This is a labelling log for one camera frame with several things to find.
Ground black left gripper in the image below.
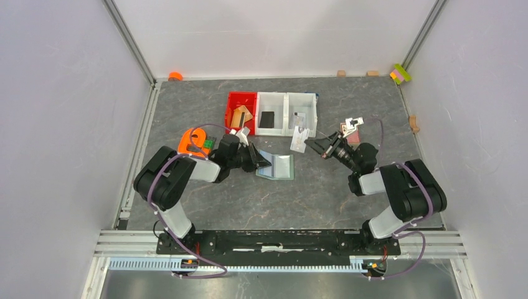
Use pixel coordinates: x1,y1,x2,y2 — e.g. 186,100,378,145
228,141,271,173

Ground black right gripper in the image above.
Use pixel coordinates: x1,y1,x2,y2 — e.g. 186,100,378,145
304,130,359,173

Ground silver credit card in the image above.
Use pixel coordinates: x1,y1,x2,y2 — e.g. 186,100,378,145
290,126,309,153
289,112,307,129

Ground gold credit card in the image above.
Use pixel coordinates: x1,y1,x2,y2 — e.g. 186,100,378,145
245,109,253,123
231,105,248,128

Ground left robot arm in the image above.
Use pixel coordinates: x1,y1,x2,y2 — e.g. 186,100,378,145
133,134,271,254

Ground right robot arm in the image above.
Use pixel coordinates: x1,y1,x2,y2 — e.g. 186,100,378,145
305,131,447,254

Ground red playing card box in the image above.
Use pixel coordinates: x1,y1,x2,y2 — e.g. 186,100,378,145
340,123,361,146

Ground black card in bin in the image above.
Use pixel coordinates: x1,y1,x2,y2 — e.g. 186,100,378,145
258,111,275,128

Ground white bin right compartment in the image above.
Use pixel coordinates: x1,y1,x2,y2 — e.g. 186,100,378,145
285,93,318,138

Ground white bin compartment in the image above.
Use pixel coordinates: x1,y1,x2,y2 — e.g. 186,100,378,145
255,92,286,136
285,93,318,138

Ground green toy brick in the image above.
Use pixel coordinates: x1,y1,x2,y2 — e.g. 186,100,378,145
202,139,215,150

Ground white bin left compartment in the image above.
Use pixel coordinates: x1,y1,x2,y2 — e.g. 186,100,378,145
255,92,286,136

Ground red plastic bin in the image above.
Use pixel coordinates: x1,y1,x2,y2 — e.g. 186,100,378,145
224,92,258,135

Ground orange curved toy track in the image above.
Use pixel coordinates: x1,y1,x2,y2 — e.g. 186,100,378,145
177,128,210,158

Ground wooden arch block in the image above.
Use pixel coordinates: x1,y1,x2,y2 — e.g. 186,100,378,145
408,115,420,134

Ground multicolour toy brick stack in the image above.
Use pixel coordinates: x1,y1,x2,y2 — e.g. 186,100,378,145
389,64,412,85

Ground orange tape roll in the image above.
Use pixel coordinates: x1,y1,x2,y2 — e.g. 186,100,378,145
167,72,183,81

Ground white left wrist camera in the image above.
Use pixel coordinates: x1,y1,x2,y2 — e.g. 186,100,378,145
229,126,250,146

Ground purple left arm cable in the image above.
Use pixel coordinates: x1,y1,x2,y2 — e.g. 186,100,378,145
146,123,238,280

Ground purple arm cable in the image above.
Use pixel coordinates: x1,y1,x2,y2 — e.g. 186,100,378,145
146,123,238,280
362,117,435,282

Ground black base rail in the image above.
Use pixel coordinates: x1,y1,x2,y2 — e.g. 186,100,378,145
180,229,401,257

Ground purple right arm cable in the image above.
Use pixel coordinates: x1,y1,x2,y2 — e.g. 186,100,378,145
362,117,435,282

